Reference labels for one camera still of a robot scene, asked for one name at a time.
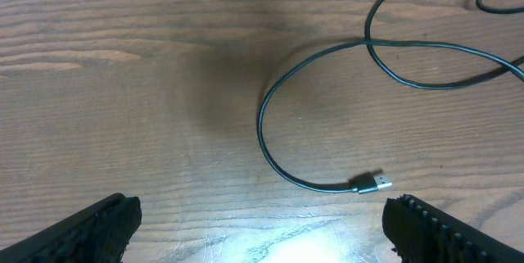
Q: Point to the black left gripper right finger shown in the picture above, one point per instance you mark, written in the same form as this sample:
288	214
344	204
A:
422	233

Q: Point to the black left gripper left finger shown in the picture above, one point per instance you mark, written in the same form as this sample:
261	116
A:
98	233

